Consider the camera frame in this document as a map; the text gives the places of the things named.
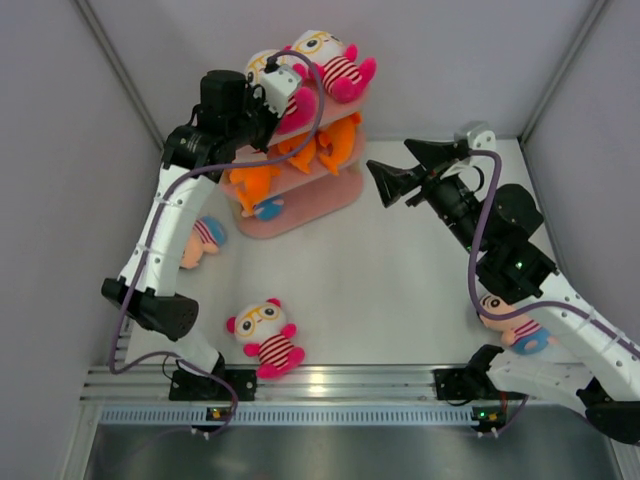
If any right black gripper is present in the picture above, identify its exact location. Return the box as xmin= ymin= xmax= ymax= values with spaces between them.
xmin=368 ymin=139 xmax=489 ymax=256

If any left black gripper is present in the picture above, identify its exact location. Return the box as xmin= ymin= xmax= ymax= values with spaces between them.
xmin=226 ymin=85 xmax=286 ymax=155

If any white panda plush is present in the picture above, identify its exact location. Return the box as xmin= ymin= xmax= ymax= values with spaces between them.
xmin=226 ymin=298 xmax=306 ymax=380
xmin=291 ymin=30 xmax=377 ymax=103
xmin=244 ymin=49 xmax=317 ymax=135

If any large orange shark plush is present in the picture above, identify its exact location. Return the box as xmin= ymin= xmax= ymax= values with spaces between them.
xmin=316 ymin=112 xmax=362 ymax=176

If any small orange shark plush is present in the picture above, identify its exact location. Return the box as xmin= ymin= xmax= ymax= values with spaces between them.
xmin=276 ymin=134 xmax=316 ymax=174

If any boy doll plush blue cap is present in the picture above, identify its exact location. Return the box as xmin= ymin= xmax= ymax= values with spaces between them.
xmin=180 ymin=216 xmax=227 ymax=269

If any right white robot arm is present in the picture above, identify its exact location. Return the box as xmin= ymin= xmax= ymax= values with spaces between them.
xmin=366 ymin=139 xmax=639 ymax=445

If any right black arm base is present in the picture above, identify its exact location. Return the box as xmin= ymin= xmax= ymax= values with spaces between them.
xmin=433 ymin=368 xmax=528 ymax=438

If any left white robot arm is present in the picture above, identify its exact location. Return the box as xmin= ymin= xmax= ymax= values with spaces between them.
xmin=101 ymin=70 xmax=297 ymax=400

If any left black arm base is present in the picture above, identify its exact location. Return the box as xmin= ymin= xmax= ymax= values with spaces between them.
xmin=168 ymin=368 xmax=257 ymax=402

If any orange shark plush on shelf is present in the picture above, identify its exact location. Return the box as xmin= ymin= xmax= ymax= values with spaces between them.
xmin=229 ymin=165 xmax=280 ymax=215

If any pink three-tier toy shelf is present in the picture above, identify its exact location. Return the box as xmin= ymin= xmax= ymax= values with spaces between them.
xmin=219 ymin=126 xmax=366 ymax=239

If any boy doll plush on shelf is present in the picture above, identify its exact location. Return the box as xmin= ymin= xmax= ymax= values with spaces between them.
xmin=241 ymin=195 xmax=285 ymax=222

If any boy doll plush right side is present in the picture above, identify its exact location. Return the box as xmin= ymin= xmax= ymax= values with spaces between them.
xmin=477 ymin=294 xmax=558 ymax=355

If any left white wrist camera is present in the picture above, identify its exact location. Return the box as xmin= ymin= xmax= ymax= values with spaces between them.
xmin=260 ymin=64 xmax=303 ymax=117

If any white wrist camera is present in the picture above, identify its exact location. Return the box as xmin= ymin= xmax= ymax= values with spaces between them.
xmin=454 ymin=121 xmax=497 ymax=150
xmin=260 ymin=64 xmax=303 ymax=117

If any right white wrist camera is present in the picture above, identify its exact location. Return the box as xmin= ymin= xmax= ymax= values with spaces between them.
xmin=454 ymin=121 xmax=497 ymax=150

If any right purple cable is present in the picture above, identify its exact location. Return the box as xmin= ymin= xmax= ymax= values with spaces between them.
xmin=467 ymin=148 xmax=640 ymax=359

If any purple cable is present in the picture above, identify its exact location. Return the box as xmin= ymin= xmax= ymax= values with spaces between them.
xmin=108 ymin=49 xmax=327 ymax=426
xmin=467 ymin=148 xmax=640 ymax=359

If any aluminium front rail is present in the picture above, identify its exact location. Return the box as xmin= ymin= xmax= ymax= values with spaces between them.
xmin=80 ymin=364 xmax=460 ymax=403

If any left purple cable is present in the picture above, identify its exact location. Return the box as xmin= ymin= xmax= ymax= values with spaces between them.
xmin=108 ymin=49 xmax=327 ymax=426

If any white slotted cable duct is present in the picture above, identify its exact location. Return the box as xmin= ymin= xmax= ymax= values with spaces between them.
xmin=100 ymin=404 xmax=480 ymax=427

